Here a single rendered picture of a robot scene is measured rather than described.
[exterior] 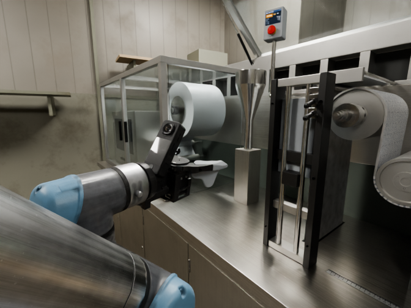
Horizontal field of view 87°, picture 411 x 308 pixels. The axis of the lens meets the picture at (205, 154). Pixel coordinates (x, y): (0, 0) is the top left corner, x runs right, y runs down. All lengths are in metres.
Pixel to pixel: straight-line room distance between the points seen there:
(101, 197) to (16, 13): 3.28
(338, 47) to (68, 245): 1.12
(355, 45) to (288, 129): 0.54
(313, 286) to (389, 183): 0.33
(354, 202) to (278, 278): 0.56
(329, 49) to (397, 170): 0.63
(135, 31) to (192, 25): 0.93
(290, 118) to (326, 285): 0.46
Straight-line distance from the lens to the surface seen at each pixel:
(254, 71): 1.02
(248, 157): 1.03
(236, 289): 0.80
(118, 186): 0.35
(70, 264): 0.20
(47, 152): 3.37
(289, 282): 0.71
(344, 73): 0.73
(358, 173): 1.10
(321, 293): 0.70
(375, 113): 0.73
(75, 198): 0.33
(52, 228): 0.19
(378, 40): 1.11
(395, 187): 0.74
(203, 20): 4.09
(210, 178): 0.49
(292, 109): 0.70
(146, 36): 3.62
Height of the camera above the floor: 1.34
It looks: 10 degrees down
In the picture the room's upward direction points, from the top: straight up
